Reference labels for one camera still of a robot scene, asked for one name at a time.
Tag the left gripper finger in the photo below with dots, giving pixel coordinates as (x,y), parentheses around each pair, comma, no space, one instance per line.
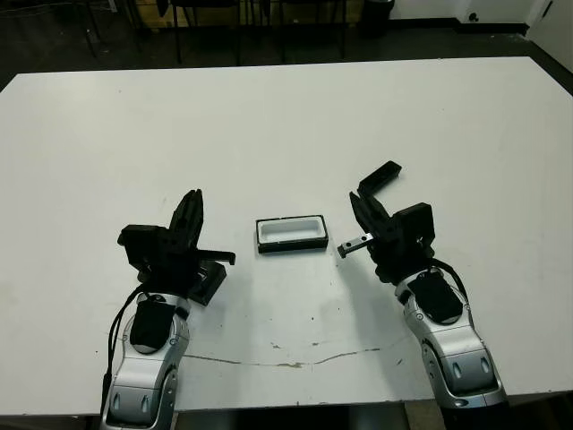
(199,224)
(183,224)

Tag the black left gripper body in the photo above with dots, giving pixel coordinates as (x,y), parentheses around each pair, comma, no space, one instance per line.
(179,269)

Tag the small black wall fixture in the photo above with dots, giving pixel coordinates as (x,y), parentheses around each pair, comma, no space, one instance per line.
(473,17)

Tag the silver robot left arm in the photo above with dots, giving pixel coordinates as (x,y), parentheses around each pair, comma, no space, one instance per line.
(139,380)

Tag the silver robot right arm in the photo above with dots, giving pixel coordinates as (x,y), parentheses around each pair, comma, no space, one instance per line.
(452,345)

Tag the black box lid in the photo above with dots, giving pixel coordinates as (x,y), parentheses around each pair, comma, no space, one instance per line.
(210,282)

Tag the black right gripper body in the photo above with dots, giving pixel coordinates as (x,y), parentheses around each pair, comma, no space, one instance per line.
(394,260)

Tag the black trash bin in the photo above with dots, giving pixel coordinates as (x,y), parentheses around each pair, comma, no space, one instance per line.
(378,15)

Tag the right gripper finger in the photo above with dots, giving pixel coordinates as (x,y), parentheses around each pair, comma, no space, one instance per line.
(362,215)
(380,217)

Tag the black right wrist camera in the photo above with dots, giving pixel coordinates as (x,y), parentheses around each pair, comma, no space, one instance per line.
(416,221)

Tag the white door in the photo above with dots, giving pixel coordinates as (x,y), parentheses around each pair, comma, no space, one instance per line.
(555,22)

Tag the black mesh chair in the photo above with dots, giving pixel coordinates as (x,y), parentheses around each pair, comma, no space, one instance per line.
(177,40)

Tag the black box with white insert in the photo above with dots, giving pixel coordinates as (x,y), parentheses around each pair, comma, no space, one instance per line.
(291,230)

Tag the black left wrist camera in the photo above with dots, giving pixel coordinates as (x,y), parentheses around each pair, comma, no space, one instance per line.
(141,244)

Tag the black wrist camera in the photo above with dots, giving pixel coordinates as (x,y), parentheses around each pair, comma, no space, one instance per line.
(141,244)
(416,221)

